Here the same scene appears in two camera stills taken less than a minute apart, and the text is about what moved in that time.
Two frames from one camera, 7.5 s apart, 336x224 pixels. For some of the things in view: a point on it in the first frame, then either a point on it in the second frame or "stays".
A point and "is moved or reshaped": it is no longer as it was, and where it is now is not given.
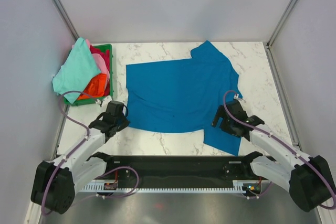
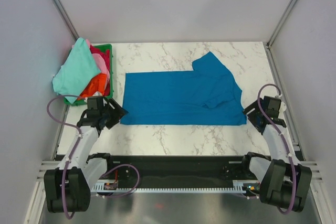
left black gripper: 125,123 → 117,113
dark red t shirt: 106,54 stays
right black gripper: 221,112 → 251,115
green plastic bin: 106,48 stays
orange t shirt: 95,87 stays
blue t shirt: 184,95 is moved or reshaped
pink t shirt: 100,62 stays
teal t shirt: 76,71 stays
